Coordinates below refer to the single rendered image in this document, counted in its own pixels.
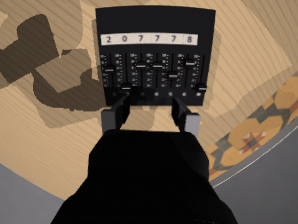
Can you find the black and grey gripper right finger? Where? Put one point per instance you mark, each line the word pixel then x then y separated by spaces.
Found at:
pixel 186 120

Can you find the black lighting desk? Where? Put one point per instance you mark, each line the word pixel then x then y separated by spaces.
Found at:
pixel 147 52

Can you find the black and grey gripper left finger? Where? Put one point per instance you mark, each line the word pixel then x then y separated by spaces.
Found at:
pixel 117 115

